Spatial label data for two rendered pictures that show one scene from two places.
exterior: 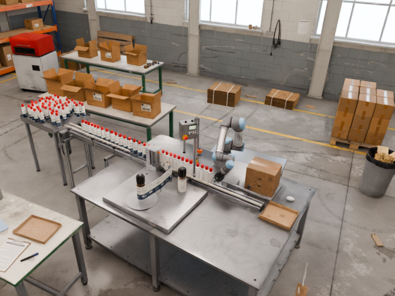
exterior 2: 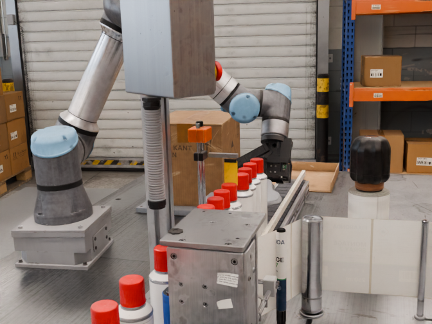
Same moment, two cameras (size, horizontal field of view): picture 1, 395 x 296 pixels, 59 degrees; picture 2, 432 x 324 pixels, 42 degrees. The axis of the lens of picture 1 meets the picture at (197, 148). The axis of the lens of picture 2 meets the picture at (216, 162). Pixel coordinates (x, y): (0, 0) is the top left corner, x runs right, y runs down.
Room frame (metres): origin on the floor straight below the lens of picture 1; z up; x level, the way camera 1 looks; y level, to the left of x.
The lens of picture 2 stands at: (3.36, 1.17, 1.40)
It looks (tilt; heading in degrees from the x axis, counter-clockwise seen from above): 13 degrees down; 255
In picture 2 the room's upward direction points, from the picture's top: 2 degrees counter-clockwise
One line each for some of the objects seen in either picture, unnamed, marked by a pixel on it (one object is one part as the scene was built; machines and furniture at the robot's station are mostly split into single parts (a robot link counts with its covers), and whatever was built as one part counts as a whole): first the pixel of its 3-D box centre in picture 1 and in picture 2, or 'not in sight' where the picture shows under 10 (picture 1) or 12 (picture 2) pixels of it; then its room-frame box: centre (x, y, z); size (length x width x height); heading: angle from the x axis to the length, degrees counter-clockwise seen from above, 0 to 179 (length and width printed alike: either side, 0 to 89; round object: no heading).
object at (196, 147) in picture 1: (196, 147); (157, 148); (3.18, 0.02, 1.16); 0.04 x 0.04 x 0.67; 58
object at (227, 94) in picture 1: (224, 94); not in sight; (7.29, -0.56, 0.16); 0.65 x 0.54 x 0.32; 70
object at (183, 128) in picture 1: (188, 129); (168, 42); (3.16, 0.10, 1.38); 0.17 x 0.10 x 0.19; 113
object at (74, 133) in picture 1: (101, 166); not in sight; (3.78, 1.25, 0.47); 1.17 x 0.38 x 0.94; 58
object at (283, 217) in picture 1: (278, 214); (301, 175); (2.51, -0.79, 0.85); 0.30 x 0.26 x 0.04; 58
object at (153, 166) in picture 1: (154, 157); (215, 314); (3.18, 0.46, 1.01); 0.14 x 0.13 x 0.26; 58
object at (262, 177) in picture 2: (210, 176); (257, 198); (2.91, -0.14, 0.98); 0.05 x 0.05 x 0.20
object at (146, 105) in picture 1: (147, 102); not in sight; (4.81, 0.78, 0.97); 0.51 x 0.39 x 0.37; 161
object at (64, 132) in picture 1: (64, 143); not in sight; (3.96, 1.77, 0.71); 0.15 x 0.12 x 0.34; 148
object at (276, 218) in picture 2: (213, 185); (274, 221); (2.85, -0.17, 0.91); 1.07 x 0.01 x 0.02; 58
